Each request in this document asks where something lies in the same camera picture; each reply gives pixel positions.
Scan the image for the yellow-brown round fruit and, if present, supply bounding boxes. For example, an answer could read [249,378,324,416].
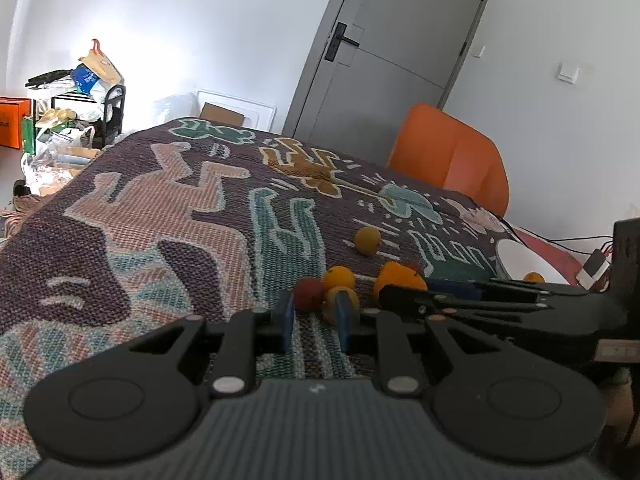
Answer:
[321,286,361,325]
[354,226,382,256]

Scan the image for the grey door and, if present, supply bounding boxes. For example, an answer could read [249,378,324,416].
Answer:
[282,0,499,168]

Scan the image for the white bowl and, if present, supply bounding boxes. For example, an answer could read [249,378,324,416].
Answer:
[495,239,577,287]

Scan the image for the cardboard box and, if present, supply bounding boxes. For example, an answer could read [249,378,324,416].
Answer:
[200,102,246,127]

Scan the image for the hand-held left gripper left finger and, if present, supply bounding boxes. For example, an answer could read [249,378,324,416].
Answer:
[127,291,296,402]

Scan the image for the yellow paper bag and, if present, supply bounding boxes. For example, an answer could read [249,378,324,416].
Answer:
[80,39,124,84]

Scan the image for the blue plastic bag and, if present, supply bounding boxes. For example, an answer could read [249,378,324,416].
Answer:
[71,65,102,97]

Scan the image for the clear plastic bags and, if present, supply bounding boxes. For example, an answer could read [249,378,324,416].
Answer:
[19,127,103,197]

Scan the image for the black cable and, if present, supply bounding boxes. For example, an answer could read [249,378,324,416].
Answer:
[492,209,617,258]

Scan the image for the black storage rack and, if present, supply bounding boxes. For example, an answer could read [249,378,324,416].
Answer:
[27,71,127,150]

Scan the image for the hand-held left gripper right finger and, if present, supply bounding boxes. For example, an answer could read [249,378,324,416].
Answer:
[334,290,507,399]

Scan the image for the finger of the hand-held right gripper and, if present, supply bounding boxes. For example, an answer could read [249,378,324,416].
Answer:
[377,284,553,325]
[429,276,592,302]

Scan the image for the orange printed mat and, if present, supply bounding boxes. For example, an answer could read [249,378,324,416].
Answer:
[510,225,593,283]

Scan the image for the large orange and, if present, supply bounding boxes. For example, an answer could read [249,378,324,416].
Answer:
[374,261,429,302]

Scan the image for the black door handle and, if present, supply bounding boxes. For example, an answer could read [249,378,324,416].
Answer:
[325,22,361,64]

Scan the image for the orange chair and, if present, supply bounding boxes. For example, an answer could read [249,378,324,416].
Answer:
[387,102,511,217]

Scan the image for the white plastic storage box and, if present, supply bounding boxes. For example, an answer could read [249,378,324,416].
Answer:
[152,92,202,127]

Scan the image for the white board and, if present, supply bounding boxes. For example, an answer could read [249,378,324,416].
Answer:
[195,89,278,134]

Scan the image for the white power adapter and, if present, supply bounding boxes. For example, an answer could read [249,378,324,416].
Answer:
[575,249,613,291]

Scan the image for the printed woven blanket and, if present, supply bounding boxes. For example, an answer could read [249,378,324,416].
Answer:
[0,117,526,476]

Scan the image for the orange box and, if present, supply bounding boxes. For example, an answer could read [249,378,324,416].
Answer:
[0,96,34,150]

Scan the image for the small red fruit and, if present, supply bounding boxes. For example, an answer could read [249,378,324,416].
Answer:
[292,277,325,313]

